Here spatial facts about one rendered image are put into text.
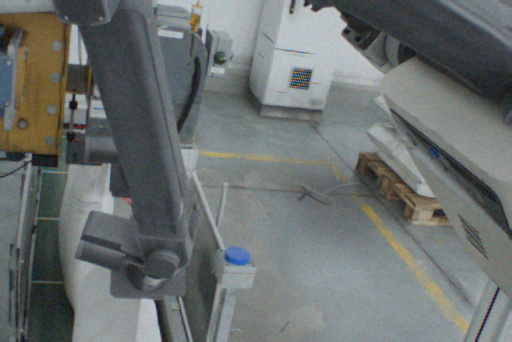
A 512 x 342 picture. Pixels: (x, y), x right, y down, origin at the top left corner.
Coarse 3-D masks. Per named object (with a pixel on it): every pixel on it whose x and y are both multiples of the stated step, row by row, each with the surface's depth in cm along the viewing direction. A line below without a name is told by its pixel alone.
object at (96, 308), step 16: (128, 208) 125; (96, 272) 132; (96, 288) 126; (80, 304) 128; (96, 304) 122; (112, 304) 119; (128, 304) 103; (144, 304) 125; (80, 320) 126; (96, 320) 118; (112, 320) 116; (128, 320) 102; (144, 320) 119; (80, 336) 120; (96, 336) 113; (112, 336) 110; (128, 336) 102; (144, 336) 114
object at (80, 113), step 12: (168, 0) 394; (180, 0) 396; (192, 0) 398; (204, 0) 399; (204, 12) 403; (72, 24) 384; (204, 24) 406; (72, 36) 388; (204, 36) 409; (72, 48) 391; (84, 48) 393; (72, 60) 394; (84, 60) 396; (72, 96) 404; (84, 96) 406; (84, 108) 411; (84, 120) 417
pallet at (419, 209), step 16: (368, 160) 435; (384, 176) 414; (384, 192) 413; (400, 192) 394; (416, 192) 397; (416, 208) 378; (432, 208) 382; (416, 224) 384; (432, 224) 388; (448, 224) 392
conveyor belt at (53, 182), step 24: (48, 168) 273; (48, 192) 253; (48, 216) 236; (48, 240) 221; (48, 264) 207; (48, 288) 195; (48, 312) 185; (72, 312) 187; (48, 336) 175; (72, 336) 177
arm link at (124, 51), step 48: (96, 0) 41; (144, 0) 47; (96, 48) 49; (144, 48) 49; (144, 96) 52; (144, 144) 57; (144, 192) 63; (192, 192) 69; (144, 240) 68; (192, 240) 70
